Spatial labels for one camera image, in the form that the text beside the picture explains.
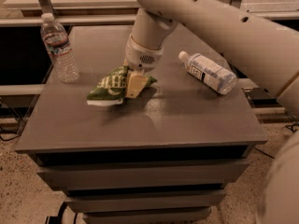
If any grey drawer cabinet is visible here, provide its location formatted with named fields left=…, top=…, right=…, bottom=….
left=16, top=25, right=267, bottom=224

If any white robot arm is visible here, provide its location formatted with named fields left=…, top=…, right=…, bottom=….
left=131, top=0, right=299, bottom=224

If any green jalapeno chip bag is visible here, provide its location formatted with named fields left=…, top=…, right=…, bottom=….
left=87, top=65, right=157, bottom=106

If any upright clear water bottle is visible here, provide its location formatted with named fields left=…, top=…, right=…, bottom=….
left=40, top=13, right=79, bottom=83

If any metal frame shelf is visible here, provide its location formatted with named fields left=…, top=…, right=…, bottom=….
left=0, top=0, right=299, bottom=28

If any lying white labelled bottle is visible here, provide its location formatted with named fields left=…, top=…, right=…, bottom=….
left=178, top=51, right=237, bottom=95

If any black floor cable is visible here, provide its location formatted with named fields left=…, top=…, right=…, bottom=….
left=253, top=147, right=276, bottom=160

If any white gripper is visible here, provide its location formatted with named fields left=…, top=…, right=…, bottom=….
left=125, top=35, right=164, bottom=98

